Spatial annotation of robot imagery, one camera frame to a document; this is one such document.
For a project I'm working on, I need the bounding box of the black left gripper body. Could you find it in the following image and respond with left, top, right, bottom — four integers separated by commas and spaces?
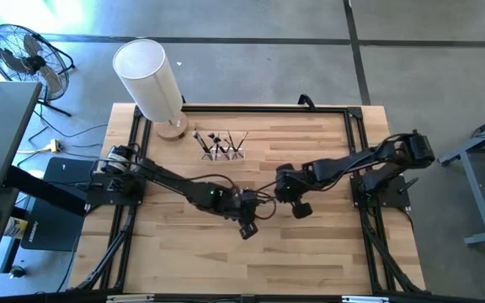
227, 189, 265, 224

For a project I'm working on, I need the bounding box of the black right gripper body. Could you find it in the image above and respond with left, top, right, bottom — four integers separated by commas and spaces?
274, 162, 311, 203

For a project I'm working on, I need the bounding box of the slim brush long silver ferrule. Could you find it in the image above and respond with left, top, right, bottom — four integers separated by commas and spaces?
235, 130, 250, 154

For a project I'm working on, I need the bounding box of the fluffy black-head brush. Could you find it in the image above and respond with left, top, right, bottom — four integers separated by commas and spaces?
206, 131, 219, 161

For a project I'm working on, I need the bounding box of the stubby black powder brush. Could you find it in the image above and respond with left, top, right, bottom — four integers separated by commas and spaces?
191, 129, 212, 161

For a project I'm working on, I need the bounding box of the clear acrylic brush organizer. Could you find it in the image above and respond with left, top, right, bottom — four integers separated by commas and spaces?
199, 145, 247, 162

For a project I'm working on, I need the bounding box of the white shade table lamp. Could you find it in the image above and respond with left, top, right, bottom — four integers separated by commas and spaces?
112, 38, 189, 142

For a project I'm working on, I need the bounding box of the black support beam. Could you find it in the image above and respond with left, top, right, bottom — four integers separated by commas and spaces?
2, 164, 90, 216

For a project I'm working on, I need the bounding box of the grey desk top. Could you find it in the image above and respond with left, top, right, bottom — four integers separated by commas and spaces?
0, 81, 44, 190

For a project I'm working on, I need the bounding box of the black floor fan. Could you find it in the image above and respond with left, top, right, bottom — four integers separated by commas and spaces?
0, 23, 77, 118

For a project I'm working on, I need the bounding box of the black aluminium table frame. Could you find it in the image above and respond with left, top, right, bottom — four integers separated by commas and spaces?
73, 104, 427, 295

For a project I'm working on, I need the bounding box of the black clamp handle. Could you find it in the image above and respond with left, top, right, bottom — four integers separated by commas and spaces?
296, 93, 317, 111

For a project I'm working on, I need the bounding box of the silver bracket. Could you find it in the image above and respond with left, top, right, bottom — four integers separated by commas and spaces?
106, 294, 155, 303
341, 295, 390, 303

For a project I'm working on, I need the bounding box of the grey metal cart frame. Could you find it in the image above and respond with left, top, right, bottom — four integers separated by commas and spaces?
437, 107, 485, 247

